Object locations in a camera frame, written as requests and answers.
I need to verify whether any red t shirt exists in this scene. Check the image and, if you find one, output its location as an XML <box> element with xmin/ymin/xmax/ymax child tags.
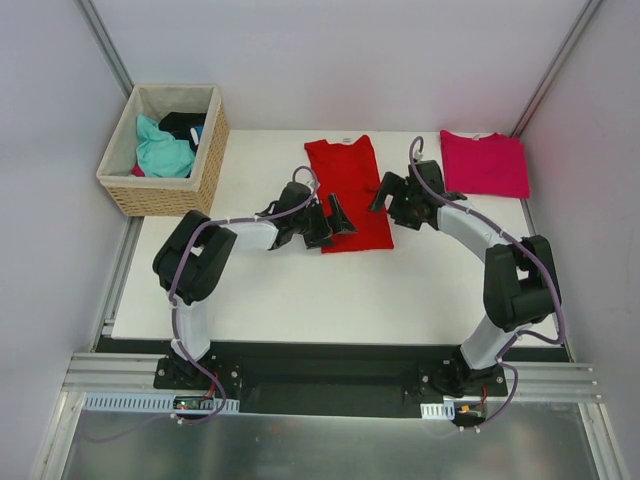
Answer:
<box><xmin>304</xmin><ymin>135</ymin><xmax>394</xmax><ymax>254</ymax></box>

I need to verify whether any magenta t shirt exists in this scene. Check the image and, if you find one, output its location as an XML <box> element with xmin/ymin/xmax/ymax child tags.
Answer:
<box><xmin>440</xmin><ymin>130</ymin><xmax>531</xmax><ymax>199</ymax></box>

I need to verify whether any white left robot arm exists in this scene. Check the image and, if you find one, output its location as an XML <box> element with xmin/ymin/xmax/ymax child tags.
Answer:
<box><xmin>152</xmin><ymin>181</ymin><xmax>358</xmax><ymax>389</ymax></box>

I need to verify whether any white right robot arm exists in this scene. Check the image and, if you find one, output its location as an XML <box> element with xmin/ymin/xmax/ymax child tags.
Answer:
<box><xmin>369</xmin><ymin>160</ymin><xmax>560</xmax><ymax>398</ymax></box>

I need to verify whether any black printed t shirt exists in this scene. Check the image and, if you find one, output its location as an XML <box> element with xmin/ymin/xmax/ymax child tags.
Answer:
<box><xmin>158</xmin><ymin>111</ymin><xmax>206</xmax><ymax>150</ymax></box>

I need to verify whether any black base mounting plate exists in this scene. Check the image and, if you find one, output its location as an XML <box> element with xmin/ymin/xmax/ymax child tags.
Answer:
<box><xmin>153</xmin><ymin>342</ymin><xmax>507</xmax><ymax>418</ymax></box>

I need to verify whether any teal t shirt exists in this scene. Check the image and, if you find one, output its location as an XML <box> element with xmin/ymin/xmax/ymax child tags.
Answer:
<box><xmin>136</xmin><ymin>115</ymin><xmax>195</xmax><ymax>178</ymax></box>

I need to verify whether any wicker laundry basket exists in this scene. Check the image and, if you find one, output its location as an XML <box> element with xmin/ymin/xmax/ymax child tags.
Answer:
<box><xmin>97</xmin><ymin>84</ymin><xmax>230</xmax><ymax>216</ymax></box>

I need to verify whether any right slotted cable duct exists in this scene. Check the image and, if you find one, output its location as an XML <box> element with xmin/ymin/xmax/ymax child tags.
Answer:
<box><xmin>420</xmin><ymin>401</ymin><xmax>455</xmax><ymax>421</ymax></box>

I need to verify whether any slotted cable duct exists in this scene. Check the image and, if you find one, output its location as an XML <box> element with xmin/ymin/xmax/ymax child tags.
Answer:
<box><xmin>84</xmin><ymin>393</ymin><xmax>240</xmax><ymax>416</ymax></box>
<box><xmin>420</xmin><ymin>401</ymin><xmax>455</xmax><ymax>421</ymax></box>

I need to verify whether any aluminium frame rail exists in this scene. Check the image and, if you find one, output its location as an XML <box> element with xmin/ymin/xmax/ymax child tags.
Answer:
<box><xmin>63</xmin><ymin>352</ymin><xmax>605</xmax><ymax>403</ymax></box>

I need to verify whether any right aluminium corner post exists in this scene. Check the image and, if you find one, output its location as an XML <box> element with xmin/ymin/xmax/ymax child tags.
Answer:
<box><xmin>510</xmin><ymin>0</ymin><xmax>606</xmax><ymax>138</ymax></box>

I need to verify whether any aluminium corner post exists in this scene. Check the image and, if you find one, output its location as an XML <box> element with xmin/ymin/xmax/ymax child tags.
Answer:
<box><xmin>74</xmin><ymin>0</ymin><xmax>134</xmax><ymax>97</ymax></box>
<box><xmin>510</xmin><ymin>0</ymin><xmax>606</xmax><ymax>138</ymax></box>

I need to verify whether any left slotted cable duct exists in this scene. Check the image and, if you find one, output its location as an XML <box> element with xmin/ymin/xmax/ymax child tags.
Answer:
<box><xmin>84</xmin><ymin>393</ymin><xmax>240</xmax><ymax>416</ymax></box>

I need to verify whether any left aluminium corner post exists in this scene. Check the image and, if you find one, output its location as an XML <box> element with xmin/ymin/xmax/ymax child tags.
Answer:
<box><xmin>74</xmin><ymin>0</ymin><xmax>134</xmax><ymax>97</ymax></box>

